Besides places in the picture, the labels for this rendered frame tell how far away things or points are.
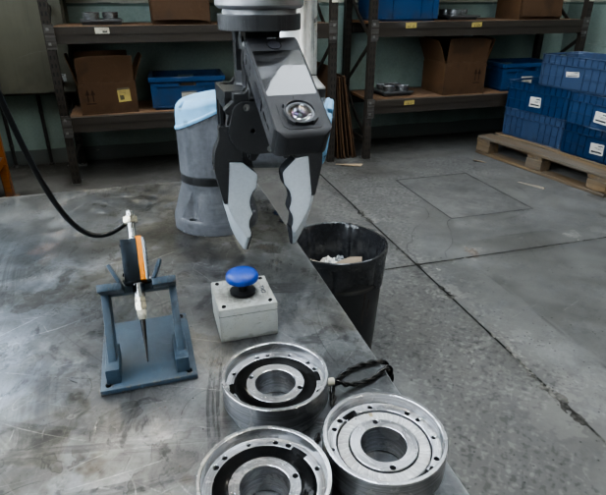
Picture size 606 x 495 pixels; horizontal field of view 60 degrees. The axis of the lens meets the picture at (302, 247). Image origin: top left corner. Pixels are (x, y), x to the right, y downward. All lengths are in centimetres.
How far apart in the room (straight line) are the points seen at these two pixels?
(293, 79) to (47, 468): 40
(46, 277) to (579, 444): 150
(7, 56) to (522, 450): 376
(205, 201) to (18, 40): 336
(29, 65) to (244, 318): 367
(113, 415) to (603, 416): 161
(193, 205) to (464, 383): 124
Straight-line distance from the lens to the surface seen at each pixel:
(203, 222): 91
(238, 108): 47
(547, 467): 171
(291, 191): 50
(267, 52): 46
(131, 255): 59
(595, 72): 416
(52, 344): 71
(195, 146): 89
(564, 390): 200
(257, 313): 64
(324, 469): 46
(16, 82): 422
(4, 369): 69
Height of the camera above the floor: 118
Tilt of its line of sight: 26 degrees down
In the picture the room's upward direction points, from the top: straight up
